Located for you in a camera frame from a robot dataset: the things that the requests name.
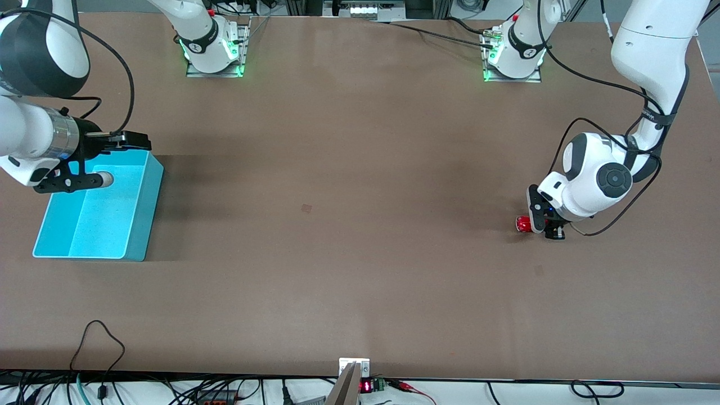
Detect blue plastic box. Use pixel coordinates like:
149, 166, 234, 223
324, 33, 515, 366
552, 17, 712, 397
32, 148, 164, 262

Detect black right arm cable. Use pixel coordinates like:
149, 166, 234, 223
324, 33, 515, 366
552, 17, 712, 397
21, 8, 136, 137

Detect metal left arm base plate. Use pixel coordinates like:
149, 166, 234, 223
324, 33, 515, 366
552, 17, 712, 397
482, 28, 543, 84

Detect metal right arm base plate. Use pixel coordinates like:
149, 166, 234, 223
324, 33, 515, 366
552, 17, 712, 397
186, 16, 251, 78

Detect black coiled cable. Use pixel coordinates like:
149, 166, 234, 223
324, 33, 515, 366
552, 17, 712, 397
570, 380, 626, 399

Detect thin black looped cable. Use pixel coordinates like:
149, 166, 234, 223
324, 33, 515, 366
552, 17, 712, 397
69, 320, 126, 401

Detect short black table cable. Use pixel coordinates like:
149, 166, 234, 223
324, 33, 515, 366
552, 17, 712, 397
443, 16, 491, 37

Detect red clip lead wire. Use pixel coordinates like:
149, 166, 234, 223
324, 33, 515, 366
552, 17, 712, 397
387, 379, 438, 405

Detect long black table cable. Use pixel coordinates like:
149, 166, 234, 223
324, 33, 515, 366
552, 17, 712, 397
372, 20, 497, 49

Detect silver metal bracket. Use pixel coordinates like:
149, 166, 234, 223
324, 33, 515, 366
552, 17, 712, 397
339, 357, 371, 379

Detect grey camera mount bar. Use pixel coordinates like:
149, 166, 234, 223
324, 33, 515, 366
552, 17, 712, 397
325, 362, 361, 405

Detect aluminium frame with white device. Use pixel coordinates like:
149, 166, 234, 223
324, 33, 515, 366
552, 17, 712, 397
284, 0, 452, 21

